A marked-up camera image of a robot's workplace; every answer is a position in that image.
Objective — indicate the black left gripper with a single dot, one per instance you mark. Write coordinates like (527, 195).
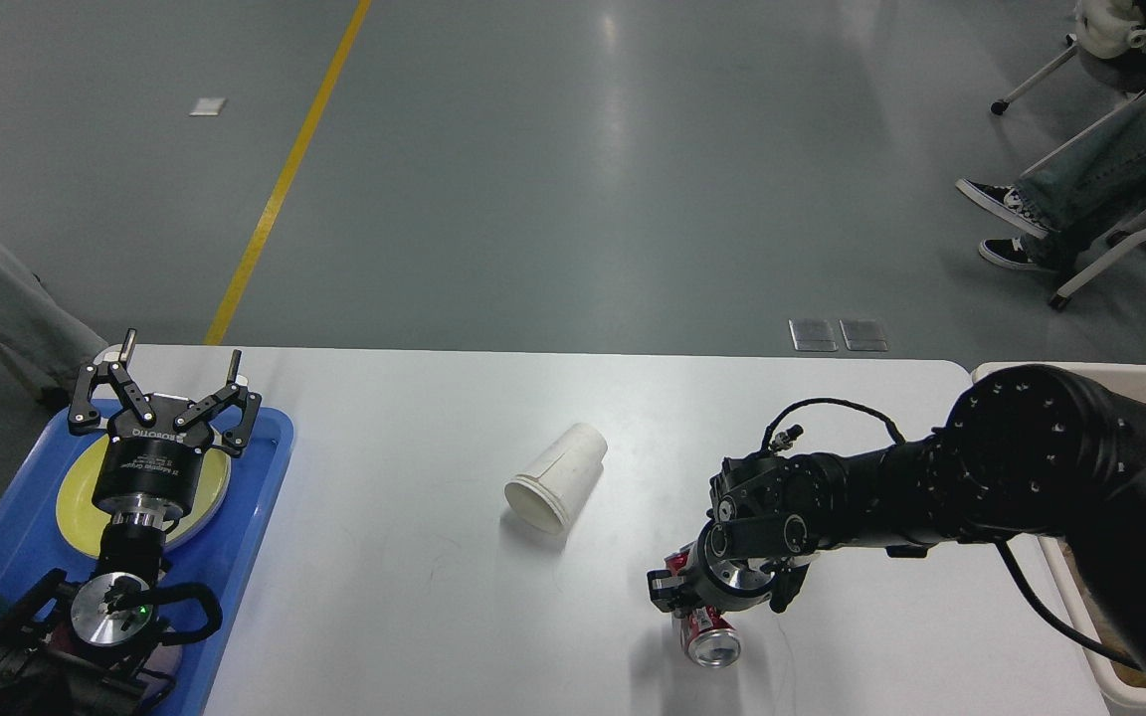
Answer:
(155, 457)

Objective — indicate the yellow plastic plate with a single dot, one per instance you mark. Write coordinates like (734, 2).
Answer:
(79, 521)

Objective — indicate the floor socket plate right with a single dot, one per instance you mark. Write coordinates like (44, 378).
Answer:
(864, 336)

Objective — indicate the blue plastic tray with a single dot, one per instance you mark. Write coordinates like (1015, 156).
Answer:
(221, 554)

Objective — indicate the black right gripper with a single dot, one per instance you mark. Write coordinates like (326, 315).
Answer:
(726, 585)

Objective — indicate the white paper cup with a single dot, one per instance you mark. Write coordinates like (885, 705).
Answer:
(551, 491)

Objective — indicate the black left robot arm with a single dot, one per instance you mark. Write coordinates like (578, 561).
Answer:
(122, 604)

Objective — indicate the seated person in jeans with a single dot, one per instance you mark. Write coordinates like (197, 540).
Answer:
(1069, 199)

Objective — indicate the floor socket plate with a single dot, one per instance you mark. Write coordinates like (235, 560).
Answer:
(813, 336)
(864, 336)

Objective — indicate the crushed red soda can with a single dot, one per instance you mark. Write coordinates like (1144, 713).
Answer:
(705, 636)

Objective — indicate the standing person grey trousers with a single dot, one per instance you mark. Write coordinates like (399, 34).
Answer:
(6, 298)

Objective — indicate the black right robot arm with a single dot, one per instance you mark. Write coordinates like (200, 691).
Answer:
(779, 511)

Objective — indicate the pale green plate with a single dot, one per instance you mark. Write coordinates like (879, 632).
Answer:
(209, 497)

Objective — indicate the white office chair with jacket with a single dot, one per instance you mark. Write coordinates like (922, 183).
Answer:
(1106, 38)

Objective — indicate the beige plastic bin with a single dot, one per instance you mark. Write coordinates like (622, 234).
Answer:
(1070, 587)

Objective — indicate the floor socket plate left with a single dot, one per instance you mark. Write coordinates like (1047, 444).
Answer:
(813, 336)

